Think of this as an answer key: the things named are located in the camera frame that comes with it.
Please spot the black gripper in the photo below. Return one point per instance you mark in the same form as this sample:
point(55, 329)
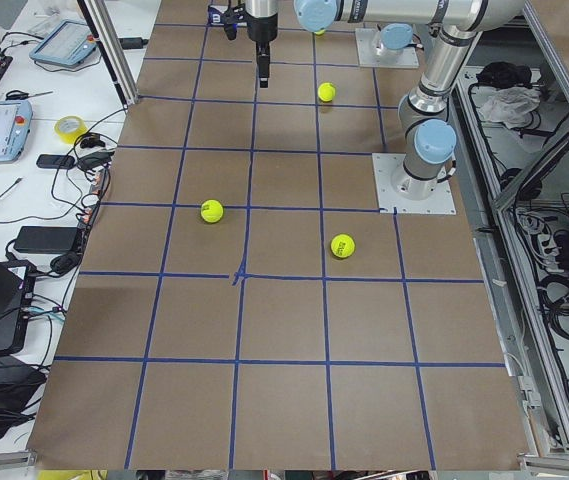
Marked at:
point(262, 29)

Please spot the Wilson tennis ball can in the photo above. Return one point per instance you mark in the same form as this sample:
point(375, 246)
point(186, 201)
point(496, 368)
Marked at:
point(214, 13)

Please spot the tennis ball near arm base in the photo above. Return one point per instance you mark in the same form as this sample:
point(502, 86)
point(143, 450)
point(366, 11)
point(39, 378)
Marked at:
point(326, 92)

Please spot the tennis ball centre left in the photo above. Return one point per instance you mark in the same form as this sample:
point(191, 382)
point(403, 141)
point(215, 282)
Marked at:
point(211, 211)

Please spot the tennis ball with black print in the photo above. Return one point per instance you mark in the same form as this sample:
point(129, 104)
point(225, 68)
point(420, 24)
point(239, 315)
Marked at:
point(342, 246)

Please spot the far blue teach pendant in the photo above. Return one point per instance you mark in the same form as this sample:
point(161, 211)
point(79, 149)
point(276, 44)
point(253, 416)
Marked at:
point(67, 45)

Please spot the yellow tape roll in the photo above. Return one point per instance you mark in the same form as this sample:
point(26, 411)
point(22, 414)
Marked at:
point(70, 128)

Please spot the black phone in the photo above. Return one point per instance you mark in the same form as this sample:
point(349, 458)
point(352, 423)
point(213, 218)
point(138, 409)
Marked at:
point(55, 161)

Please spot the crumpled white cloth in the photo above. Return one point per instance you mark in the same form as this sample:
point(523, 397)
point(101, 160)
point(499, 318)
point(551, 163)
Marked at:
point(511, 107)

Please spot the black power adapter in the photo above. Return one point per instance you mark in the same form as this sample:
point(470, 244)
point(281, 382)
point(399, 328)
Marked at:
point(46, 239)

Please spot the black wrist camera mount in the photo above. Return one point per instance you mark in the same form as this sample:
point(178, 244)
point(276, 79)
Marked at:
point(232, 18)

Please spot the aluminium frame post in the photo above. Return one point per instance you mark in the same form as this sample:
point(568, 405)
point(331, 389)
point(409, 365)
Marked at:
point(102, 28)

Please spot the black handled scissors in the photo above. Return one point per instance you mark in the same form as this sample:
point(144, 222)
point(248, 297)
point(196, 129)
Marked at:
point(23, 95)

